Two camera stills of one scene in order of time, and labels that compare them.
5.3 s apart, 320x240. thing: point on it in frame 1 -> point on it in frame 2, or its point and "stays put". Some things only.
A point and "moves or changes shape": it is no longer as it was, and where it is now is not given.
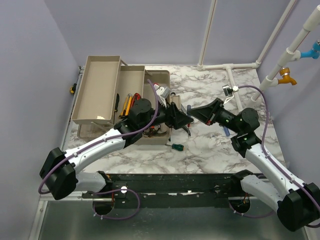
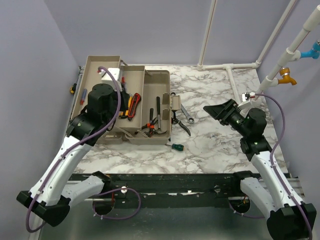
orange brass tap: x=284 y=72 stays put
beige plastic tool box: x=105 y=90 stays put
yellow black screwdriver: x=116 y=106 moves or changes shape
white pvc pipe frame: x=312 y=20 stays put
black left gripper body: x=163 y=115 -> x=124 y=106
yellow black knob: x=72 y=88 stays put
